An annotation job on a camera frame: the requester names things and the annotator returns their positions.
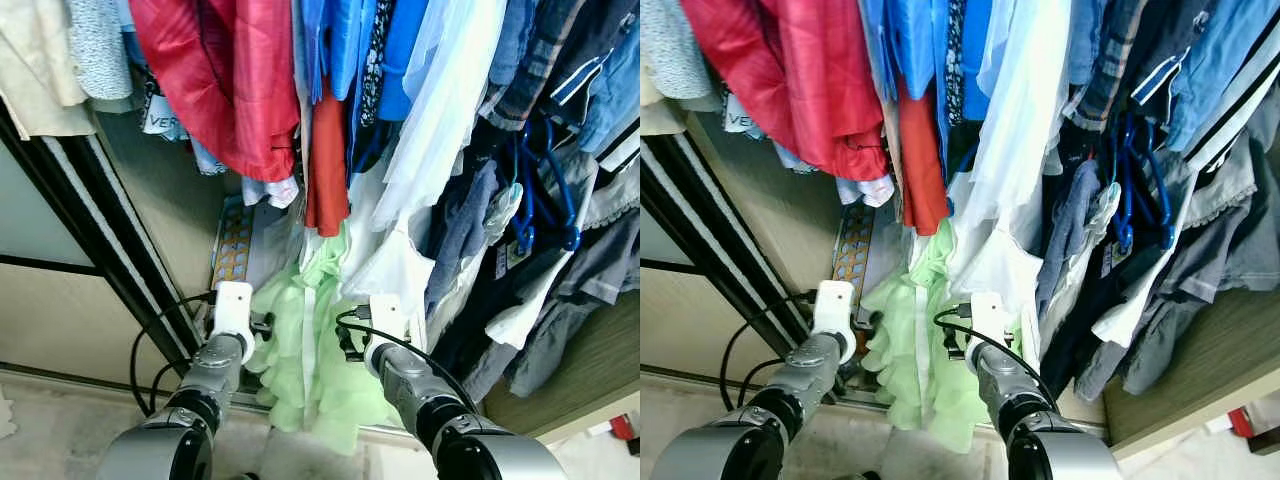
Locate light green ruffled garment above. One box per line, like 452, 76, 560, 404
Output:
243, 225, 406, 456
860, 220, 1001, 456

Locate red jacket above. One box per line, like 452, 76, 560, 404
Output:
128, 0, 301, 183
680, 0, 891, 183

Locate dark framed wardrobe sliding door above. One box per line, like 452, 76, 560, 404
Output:
640, 135, 811, 363
0, 100, 201, 373

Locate cream garment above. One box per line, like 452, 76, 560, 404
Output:
0, 0, 96, 139
640, 60, 691, 136

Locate navy jacket with white stripes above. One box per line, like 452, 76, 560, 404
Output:
1130, 0, 1216, 111
540, 0, 641, 111

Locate grey knit garment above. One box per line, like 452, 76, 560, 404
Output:
65, 0, 136, 101
640, 0, 716, 101

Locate grey trousers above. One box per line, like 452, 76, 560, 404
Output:
465, 205, 641, 401
1075, 190, 1280, 401

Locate bright blue shirt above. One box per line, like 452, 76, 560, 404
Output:
295, 0, 431, 126
860, 0, 996, 126

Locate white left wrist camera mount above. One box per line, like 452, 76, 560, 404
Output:
213, 282, 256, 363
812, 280, 857, 363

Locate white garment with black print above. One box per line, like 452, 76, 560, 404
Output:
720, 95, 801, 171
135, 65, 231, 176

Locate light blue denim shirt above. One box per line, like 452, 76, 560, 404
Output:
1165, 0, 1280, 151
575, 20, 641, 156

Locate dark navy garment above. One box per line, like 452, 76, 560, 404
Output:
1040, 120, 1171, 391
430, 120, 566, 381

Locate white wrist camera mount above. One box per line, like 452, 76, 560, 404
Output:
812, 280, 857, 363
368, 295, 406, 346
968, 292, 1006, 349
213, 282, 256, 363

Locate plaid shirt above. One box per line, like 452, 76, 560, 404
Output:
1065, 0, 1151, 131
485, 0, 571, 131

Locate yellow dotted patterned board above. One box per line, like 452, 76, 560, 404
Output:
210, 195, 256, 291
832, 200, 876, 286

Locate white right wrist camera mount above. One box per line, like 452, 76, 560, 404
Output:
968, 292, 1006, 349
368, 295, 406, 346

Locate orange-red garment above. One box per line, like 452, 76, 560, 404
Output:
897, 80, 951, 238
305, 85, 351, 238

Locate black floral print garment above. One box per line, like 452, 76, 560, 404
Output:
358, 0, 396, 131
945, 0, 969, 126

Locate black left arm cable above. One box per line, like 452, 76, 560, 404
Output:
720, 292, 816, 411
130, 292, 216, 416

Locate white sheer garment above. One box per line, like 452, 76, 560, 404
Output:
340, 0, 511, 336
945, 0, 1076, 351

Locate grey-blue garment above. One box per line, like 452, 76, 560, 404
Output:
1035, 160, 1101, 321
425, 160, 501, 316

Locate blue plastic clothes hanger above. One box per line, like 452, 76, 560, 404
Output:
1140, 115, 1174, 251
505, 120, 536, 256
540, 115, 583, 253
1108, 115, 1138, 251

